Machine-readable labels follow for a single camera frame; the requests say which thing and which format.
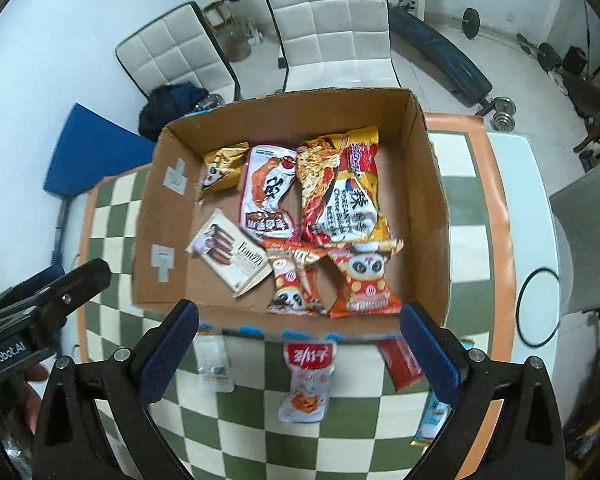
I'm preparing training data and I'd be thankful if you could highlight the large yellow noodle packet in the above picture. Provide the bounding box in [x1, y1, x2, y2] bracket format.
[296, 127, 396, 251]

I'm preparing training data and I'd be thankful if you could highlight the dark red snack packet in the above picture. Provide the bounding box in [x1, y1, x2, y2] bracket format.
[377, 337, 428, 392]

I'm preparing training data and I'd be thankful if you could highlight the round metal object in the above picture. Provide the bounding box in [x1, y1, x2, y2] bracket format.
[195, 92, 226, 113]

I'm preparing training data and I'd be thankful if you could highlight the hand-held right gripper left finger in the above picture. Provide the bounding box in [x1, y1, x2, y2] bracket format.
[32, 299, 201, 480]

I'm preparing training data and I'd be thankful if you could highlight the green white checkered tablecloth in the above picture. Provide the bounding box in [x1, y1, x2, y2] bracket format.
[77, 112, 511, 480]

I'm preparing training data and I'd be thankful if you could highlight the blue white long packet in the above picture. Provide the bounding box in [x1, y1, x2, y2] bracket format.
[411, 390, 453, 448]

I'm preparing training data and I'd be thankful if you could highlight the yellow panda snack packet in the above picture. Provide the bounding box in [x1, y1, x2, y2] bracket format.
[200, 142, 251, 203]

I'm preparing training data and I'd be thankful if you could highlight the blue foam mat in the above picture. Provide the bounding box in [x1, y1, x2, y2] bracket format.
[43, 102, 156, 201]

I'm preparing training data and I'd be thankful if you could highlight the clear small snack packet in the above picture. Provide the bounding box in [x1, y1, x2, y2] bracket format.
[195, 332, 236, 393]

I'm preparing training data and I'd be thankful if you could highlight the cardboard box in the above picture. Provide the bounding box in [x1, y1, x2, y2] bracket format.
[130, 87, 451, 343]

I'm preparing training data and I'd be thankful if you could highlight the black speaker box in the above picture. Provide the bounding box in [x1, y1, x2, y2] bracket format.
[562, 46, 588, 73]

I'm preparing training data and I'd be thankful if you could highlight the dark bag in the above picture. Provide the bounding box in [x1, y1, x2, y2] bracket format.
[139, 84, 211, 141]

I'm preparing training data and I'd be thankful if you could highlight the red white chicken feet packet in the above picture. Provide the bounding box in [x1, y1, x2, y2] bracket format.
[237, 145, 301, 241]

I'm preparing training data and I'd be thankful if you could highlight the person's left hand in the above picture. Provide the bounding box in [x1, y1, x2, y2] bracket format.
[22, 362, 51, 436]

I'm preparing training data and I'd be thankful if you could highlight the orange panda snack packet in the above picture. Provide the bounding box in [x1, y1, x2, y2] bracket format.
[265, 240, 331, 317]
[327, 240, 405, 320]

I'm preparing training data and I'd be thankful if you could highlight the clear glass jar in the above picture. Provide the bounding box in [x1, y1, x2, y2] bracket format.
[219, 16, 255, 61]

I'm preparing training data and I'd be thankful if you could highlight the chrome dumbbell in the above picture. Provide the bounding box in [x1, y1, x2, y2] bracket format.
[490, 97, 517, 133]

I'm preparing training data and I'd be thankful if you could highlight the white biscuit stick box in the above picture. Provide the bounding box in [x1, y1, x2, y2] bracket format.
[186, 209, 273, 297]

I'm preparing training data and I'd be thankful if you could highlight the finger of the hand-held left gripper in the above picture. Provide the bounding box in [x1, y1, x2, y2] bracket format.
[0, 258, 112, 326]
[0, 265, 67, 308]

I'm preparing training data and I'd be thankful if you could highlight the black exercise machine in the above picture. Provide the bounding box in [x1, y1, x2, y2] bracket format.
[555, 45, 600, 161]

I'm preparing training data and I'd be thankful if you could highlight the white padded chair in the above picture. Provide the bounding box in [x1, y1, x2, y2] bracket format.
[260, 0, 402, 93]
[115, 1, 243, 103]

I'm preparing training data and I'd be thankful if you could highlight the dark blue weight bench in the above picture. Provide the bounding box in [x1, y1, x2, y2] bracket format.
[387, 7, 493, 108]

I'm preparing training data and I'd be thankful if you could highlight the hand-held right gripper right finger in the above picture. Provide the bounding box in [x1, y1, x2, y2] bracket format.
[399, 300, 563, 480]

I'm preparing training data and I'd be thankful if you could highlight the small barbell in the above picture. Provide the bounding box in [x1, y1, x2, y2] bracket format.
[452, 7, 561, 73]

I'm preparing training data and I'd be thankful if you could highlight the small red white snack packet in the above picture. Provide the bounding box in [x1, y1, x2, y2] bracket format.
[278, 341, 338, 425]

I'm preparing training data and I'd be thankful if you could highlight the small wooden stool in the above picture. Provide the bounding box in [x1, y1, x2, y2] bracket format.
[202, 1, 231, 31]

